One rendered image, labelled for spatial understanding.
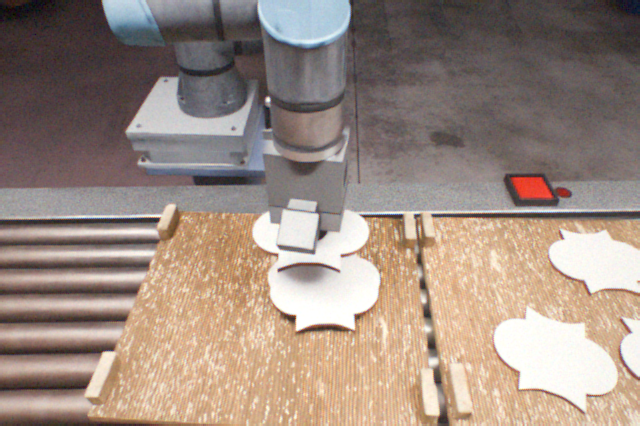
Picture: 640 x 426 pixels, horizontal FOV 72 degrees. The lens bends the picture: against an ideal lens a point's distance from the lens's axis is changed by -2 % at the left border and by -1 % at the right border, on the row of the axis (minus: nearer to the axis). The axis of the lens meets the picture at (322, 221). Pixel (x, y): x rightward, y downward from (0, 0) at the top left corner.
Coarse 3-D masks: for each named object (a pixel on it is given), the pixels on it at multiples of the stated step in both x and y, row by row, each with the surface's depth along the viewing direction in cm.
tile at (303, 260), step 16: (256, 224) 58; (272, 224) 58; (352, 224) 58; (256, 240) 56; (272, 240) 56; (320, 240) 56; (336, 240) 56; (352, 240) 56; (288, 256) 54; (304, 256) 54; (320, 256) 54; (336, 256) 54
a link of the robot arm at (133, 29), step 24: (120, 0) 41; (144, 0) 41; (168, 0) 41; (192, 0) 42; (216, 0) 42; (120, 24) 42; (144, 24) 42; (168, 24) 42; (192, 24) 43; (216, 24) 43
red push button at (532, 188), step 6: (516, 180) 83; (522, 180) 83; (528, 180) 83; (534, 180) 83; (540, 180) 83; (516, 186) 81; (522, 186) 81; (528, 186) 81; (534, 186) 81; (540, 186) 81; (522, 192) 80; (528, 192) 80; (534, 192) 80; (540, 192) 80; (546, 192) 80; (528, 198) 79; (534, 198) 79; (540, 198) 79
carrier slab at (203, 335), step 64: (192, 256) 69; (256, 256) 69; (384, 256) 69; (128, 320) 61; (192, 320) 61; (256, 320) 61; (384, 320) 61; (128, 384) 54; (192, 384) 54; (256, 384) 54; (320, 384) 54; (384, 384) 54
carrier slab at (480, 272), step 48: (480, 240) 71; (528, 240) 71; (624, 240) 71; (432, 288) 64; (480, 288) 64; (528, 288) 64; (576, 288) 64; (480, 336) 59; (624, 336) 59; (480, 384) 54; (624, 384) 54
